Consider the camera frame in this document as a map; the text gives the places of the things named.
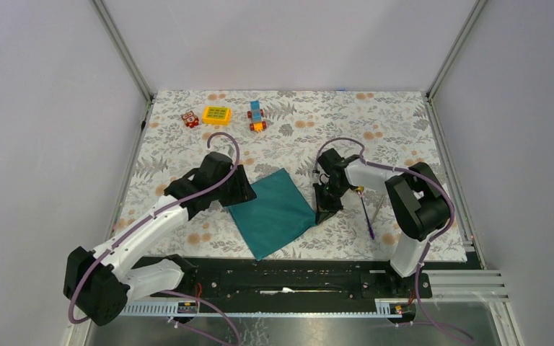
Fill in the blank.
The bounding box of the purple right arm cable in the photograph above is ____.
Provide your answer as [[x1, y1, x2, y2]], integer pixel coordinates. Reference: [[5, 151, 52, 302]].
[[313, 137, 476, 345]]

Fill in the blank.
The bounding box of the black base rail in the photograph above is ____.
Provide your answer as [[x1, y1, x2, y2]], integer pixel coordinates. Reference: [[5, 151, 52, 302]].
[[133, 256, 434, 316]]

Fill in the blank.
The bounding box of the teal cloth napkin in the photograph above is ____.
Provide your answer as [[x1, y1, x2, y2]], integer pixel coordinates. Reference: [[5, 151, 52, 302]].
[[228, 169, 315, 260]]

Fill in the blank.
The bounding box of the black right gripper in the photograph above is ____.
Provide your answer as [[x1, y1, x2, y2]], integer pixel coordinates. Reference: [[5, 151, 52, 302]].
[[313, 181, 350, 225]]

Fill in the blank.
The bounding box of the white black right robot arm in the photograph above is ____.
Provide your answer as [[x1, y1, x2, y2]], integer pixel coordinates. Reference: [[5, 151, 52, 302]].
[[313, 148, 454, 297]]

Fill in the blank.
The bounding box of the floral patterned table mat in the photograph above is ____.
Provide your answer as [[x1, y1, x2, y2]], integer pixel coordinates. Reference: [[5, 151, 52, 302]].
[[113, 90, 452, 260]]

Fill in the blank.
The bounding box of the silver utensil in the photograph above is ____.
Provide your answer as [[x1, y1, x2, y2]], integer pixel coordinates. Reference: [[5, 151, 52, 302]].
[[371, 195, 386, 224]]

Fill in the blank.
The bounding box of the gold purple spoon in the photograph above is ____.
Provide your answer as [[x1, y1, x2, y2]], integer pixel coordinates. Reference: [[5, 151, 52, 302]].
[[353, 187, 376, 240]]

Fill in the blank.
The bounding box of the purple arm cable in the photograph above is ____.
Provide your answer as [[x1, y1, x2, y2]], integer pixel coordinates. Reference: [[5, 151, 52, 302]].
[[68, 132, 242, 346], [313, 137, 476, 345]]

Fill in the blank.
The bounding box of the red owl toy block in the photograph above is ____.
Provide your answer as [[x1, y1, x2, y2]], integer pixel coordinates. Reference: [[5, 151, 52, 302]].
[[181, 110, 200, 128]]

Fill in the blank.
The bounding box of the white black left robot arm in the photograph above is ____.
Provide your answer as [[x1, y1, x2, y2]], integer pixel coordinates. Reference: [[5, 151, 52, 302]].
[[63, 151, 256, 326]]

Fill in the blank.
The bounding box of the blue orange toy car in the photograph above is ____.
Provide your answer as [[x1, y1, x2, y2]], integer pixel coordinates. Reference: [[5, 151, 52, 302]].
[[247, 100, 267, 132]]

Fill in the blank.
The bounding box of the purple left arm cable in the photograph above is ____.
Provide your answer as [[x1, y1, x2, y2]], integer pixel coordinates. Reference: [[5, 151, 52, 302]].
[[68, 132, 242, 346]]

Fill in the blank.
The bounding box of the yellow toy brick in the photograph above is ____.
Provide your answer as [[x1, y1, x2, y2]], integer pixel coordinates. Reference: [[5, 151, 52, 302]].
[[201, 106, 232, 126]]

